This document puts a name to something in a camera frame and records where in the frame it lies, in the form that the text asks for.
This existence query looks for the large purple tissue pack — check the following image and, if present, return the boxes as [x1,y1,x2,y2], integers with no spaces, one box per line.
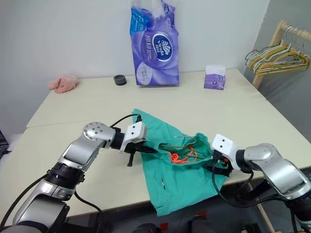
[128,0,182,87]

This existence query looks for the rack of hangers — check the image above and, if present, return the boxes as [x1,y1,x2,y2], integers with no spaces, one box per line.
[247,47,311,76]

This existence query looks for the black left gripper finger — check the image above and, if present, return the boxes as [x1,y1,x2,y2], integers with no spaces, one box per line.
[138,145,160,154]
[126,148,136,167]

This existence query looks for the green shorts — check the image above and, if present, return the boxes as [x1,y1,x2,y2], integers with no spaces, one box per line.
[132,108,228,217]

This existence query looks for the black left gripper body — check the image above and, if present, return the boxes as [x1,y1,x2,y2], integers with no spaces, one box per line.
[125,138,148,154]

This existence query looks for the pink fluffy cloth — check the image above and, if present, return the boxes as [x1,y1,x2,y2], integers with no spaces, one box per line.
[48,74,79,94]

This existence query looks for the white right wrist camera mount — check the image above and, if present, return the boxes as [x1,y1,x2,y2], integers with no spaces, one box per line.
[211,133,240,170]

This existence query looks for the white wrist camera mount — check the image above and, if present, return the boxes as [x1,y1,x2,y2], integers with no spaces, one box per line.
[118,122,148,154]
[211,133,240,170]

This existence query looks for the olive wire hanger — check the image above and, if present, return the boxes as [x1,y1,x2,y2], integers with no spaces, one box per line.
[159,135,212,162]

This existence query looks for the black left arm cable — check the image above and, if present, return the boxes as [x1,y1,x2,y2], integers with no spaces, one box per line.
[72,114,143,233]

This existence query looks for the small purple tissue pack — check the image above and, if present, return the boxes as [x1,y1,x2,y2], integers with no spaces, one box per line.
[203,65,226,90]

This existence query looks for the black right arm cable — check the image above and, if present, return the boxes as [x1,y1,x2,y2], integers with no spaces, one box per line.
[211,155,265,208]

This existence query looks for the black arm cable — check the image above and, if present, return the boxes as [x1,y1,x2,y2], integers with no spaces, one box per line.
[211,155,265,208]
[72,114,143,233]

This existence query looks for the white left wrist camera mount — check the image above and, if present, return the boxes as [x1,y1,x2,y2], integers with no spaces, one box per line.
[118,122,148,154]

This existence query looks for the wooden clothes rack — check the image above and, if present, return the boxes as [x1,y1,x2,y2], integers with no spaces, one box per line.
[252,19,311,88]

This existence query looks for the orange drawstring cord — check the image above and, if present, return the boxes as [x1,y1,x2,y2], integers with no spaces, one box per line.
[169,147,195,164]

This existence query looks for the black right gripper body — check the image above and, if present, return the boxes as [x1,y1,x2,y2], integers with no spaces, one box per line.
[211,155,233,177]

